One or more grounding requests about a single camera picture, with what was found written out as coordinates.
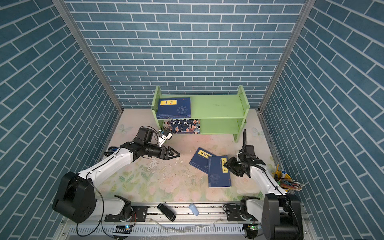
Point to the blue book yellow label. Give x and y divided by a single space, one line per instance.
174 108

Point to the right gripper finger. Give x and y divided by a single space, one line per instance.
237 171
231 163

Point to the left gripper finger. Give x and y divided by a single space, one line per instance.
171 157
173 152

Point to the light blue eraser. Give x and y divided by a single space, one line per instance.
193 209

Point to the yellow pen holder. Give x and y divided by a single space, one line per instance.
286 182

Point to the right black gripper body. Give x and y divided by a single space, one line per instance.
244 153

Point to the illustrated cartoon cover book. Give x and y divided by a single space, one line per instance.
183 126

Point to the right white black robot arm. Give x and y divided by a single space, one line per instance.
279 213

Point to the small middle blue book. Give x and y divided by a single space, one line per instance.
200 160

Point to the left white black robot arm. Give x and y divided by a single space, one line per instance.
78 196

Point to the black remote on rail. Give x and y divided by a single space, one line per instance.
167 212

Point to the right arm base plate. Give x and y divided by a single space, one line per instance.
237 213

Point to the black blue stapler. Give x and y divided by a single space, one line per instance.
113 149

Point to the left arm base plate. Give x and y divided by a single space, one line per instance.
129 214

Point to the green wooden shelf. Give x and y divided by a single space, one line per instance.
218 114

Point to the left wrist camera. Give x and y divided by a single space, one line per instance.
164 135

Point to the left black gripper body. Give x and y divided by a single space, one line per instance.
163 152

